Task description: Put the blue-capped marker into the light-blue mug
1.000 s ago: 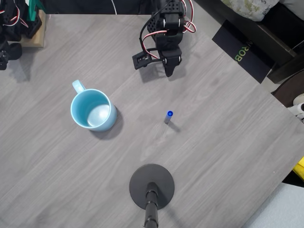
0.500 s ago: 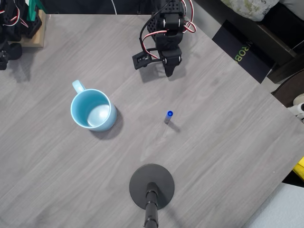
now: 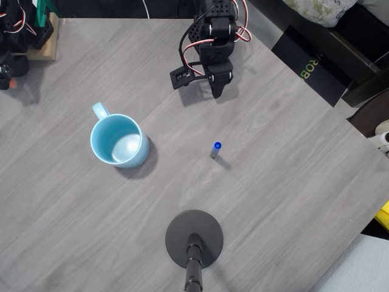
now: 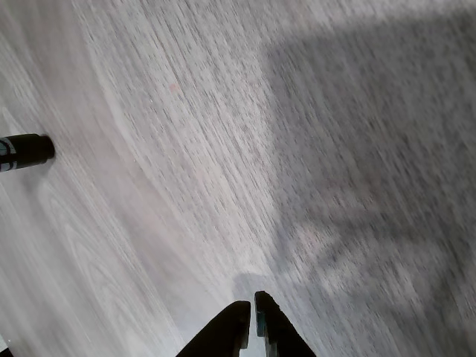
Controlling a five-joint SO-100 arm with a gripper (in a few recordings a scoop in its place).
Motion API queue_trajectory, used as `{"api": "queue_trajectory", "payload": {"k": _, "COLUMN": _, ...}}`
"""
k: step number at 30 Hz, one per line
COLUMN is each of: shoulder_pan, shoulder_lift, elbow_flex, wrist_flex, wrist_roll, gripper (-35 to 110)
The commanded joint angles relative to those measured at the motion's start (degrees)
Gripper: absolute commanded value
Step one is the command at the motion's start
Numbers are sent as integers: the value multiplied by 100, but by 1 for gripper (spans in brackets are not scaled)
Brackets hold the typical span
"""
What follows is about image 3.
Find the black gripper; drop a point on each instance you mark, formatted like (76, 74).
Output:
(220, 79)

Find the blue capped marker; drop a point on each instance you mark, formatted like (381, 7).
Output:
(217, 145)

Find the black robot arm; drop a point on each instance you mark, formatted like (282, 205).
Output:
(218, 9)

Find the light blue mug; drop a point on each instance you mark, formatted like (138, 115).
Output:
(103, 140)

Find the black box with green letters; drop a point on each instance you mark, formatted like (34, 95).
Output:
(291, 51)

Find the camouflage pillow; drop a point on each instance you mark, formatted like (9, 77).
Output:
(319, 12)

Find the dark round chair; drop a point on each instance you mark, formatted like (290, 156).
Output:
(370, 118)

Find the white gadget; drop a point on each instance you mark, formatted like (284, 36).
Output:
(383, 126)

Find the wooden base board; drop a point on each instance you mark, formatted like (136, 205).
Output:
(50, 54)

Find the grey cushion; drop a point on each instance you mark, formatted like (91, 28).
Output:
(377, 4)

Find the green clamp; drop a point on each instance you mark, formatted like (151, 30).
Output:
(41, 16)

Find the yellow object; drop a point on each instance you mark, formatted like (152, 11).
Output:
(384, 216)

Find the light grey bedding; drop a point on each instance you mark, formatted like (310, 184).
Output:
(364, 267)

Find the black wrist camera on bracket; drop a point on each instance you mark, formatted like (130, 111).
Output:
(179, 77)

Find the dark furniture frame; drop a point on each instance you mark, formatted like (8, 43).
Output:
(358, 61)

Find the black round-base camera stand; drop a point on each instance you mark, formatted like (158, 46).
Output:
(182, 231)

